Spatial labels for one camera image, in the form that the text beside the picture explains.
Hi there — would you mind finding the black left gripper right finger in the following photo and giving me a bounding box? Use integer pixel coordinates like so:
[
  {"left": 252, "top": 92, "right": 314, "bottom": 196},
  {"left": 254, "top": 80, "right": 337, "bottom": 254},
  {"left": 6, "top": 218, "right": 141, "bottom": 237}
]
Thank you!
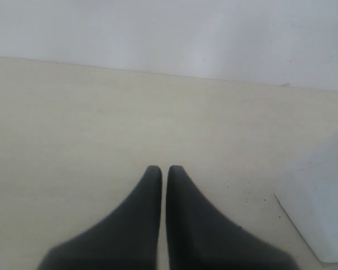
[{"left": 166, "top": 165, "right": 298, "bottom": 269}]

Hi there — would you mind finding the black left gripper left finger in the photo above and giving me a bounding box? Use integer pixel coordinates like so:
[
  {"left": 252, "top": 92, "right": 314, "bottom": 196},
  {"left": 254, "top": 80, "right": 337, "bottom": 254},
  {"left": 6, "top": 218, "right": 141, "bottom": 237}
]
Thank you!
[{"left": 38, "top": 165, "right": 162, "bottom": 269}]

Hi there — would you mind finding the white mannequin head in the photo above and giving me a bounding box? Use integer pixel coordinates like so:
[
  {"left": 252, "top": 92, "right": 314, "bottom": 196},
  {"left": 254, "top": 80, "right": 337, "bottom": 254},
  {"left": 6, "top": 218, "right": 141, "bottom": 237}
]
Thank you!
[{"left": 275, "top": 131, "right": 338, "bottom": 263}]

